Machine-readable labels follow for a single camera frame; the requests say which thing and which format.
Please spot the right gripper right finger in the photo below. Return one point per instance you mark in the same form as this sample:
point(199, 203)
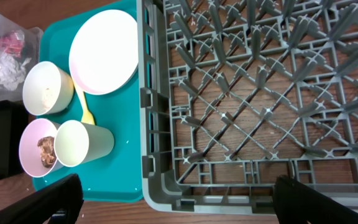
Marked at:
point(296, 203)

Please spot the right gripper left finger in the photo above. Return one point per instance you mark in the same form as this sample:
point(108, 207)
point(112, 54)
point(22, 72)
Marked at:
point(59, 202)

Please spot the pink bowl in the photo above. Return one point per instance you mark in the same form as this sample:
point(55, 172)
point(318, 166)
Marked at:
point(29, 153)

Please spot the white cup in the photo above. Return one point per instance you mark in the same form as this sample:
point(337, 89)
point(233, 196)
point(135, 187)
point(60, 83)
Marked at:
point(77, 143)

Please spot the white napkin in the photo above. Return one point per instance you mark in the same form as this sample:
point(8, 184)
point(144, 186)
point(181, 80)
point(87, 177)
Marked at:
point(12, 71)

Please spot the red snack wrapper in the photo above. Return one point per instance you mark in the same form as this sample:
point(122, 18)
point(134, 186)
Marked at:
point(12, 43)

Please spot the grey dishwasher rack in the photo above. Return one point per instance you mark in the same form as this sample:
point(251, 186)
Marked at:
point(234, 94)

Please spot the brown food piece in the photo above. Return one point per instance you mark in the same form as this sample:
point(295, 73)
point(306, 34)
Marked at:
point(47, 152)

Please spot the teal serving tray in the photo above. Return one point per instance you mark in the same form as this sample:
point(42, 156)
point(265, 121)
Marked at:
point(116, 177)

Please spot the yellow plastic spoon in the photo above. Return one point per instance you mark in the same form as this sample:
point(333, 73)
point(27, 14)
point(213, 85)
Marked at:
point(87, 116)

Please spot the black tray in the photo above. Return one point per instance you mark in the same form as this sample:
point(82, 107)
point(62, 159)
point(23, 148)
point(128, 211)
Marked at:
point(13, 120)

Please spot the cream bowl with rice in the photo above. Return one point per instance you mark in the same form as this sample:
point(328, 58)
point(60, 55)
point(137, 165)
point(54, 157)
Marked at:
point(47, 89)

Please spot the pink plate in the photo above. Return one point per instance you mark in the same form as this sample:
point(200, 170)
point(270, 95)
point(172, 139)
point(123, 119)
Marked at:
point(104, 53)

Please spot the clear plastic bin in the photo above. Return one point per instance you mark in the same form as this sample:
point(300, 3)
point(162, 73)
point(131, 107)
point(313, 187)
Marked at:
point(31, 49)

